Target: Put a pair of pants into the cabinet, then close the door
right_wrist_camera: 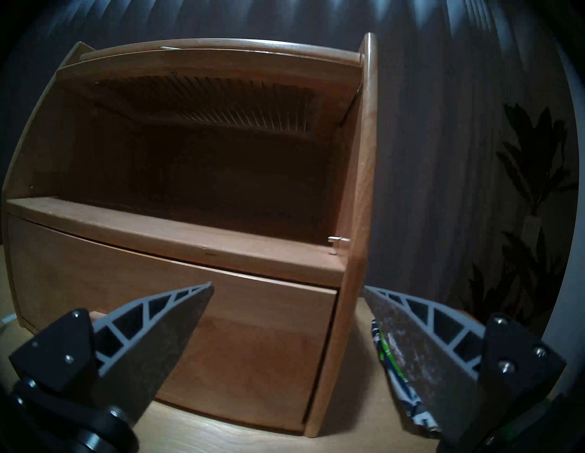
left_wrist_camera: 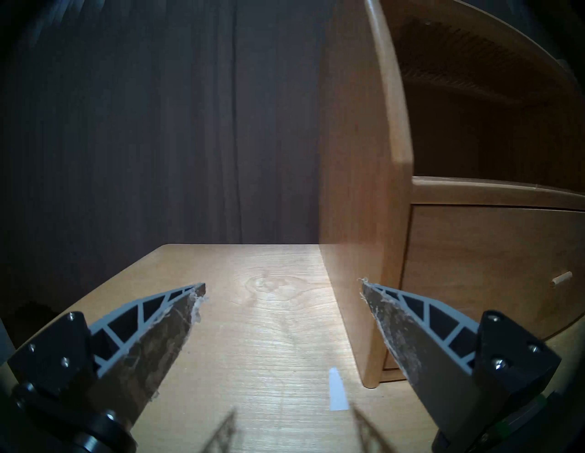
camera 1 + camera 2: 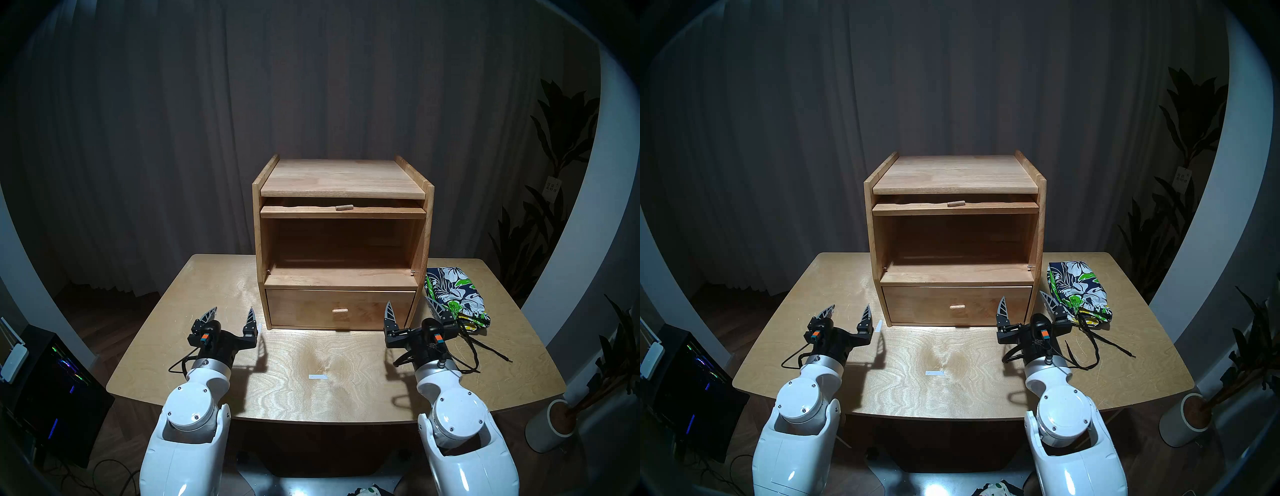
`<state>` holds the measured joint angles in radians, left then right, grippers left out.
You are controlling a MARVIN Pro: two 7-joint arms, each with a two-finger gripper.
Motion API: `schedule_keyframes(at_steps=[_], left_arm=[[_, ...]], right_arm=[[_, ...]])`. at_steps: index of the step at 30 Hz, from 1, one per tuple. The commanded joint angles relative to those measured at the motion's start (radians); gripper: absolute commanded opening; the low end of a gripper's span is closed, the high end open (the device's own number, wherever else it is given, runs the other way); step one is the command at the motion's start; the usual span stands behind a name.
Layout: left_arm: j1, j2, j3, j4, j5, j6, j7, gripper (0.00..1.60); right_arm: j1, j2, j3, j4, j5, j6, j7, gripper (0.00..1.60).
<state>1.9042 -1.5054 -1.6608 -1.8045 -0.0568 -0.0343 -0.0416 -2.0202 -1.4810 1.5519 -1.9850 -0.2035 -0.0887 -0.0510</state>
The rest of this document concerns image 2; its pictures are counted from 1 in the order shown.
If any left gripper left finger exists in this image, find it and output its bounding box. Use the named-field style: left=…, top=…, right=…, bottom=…
left=7, top=283, right=206, bottom=430

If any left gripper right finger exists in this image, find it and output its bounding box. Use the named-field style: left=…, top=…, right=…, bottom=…
left=362, top=280, right=562, bottom=450

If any deep wooden drawer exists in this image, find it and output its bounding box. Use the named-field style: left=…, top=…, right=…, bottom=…
left=384, top=204, right=585, bottom=382

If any white tape strip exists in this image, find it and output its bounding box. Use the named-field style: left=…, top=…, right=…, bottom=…
left=329, top=368, right=350, bottom=411

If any wooden cabinet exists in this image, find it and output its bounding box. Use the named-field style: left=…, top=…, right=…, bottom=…
left=319, top=0, right=585, bottom=389

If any grey curtain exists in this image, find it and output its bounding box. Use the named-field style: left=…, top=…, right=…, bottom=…
left=0, top=0, right=340, bottom=316

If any shallow wooden pull-out tray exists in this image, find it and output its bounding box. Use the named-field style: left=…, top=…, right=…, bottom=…
left=379, top=0, right=577, bottom=106

